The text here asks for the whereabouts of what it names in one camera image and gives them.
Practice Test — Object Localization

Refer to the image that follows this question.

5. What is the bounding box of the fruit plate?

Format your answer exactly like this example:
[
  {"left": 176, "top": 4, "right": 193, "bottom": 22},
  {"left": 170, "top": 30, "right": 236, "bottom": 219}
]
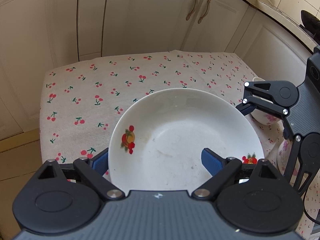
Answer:
[{"left": 108, "top": 88, "right": 264, "bottom": 192}]

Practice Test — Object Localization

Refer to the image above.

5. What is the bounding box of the pink floral bowl left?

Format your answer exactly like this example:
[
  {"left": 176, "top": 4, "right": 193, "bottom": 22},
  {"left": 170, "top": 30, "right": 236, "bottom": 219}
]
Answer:
[{"left": 277, "top": 140, "right": 292, "bottom": 175}]

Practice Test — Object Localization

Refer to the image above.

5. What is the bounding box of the pink floral bowl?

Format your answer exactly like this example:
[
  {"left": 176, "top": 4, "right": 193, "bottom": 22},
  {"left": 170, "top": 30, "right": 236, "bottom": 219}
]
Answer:
[
  {"left": 277, "top": 140, "right": 292, "bottom": 175},
  {"left": 249, "top": 77, "right": 282, "bottom": 126}
]

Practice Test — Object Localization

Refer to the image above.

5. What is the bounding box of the pink floral bowl right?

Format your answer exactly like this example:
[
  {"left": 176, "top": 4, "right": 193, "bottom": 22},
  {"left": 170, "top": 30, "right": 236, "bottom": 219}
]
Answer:
[{"left": 249, "top": 77, "right": 282, "bottom": 126}]

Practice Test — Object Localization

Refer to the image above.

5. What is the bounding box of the cherry print tablecloth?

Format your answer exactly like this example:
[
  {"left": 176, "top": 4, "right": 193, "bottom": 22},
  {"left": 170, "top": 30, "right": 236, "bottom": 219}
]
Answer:
[{"left": 39, "top": 49, "right": 320, "bottom": 238}]

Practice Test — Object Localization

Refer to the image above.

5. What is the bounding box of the black wok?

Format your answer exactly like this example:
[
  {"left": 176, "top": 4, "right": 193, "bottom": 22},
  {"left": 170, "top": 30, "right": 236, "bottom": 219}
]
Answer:
[{"left": 300, "top": 10, "right": 320, "bottom": 36}]

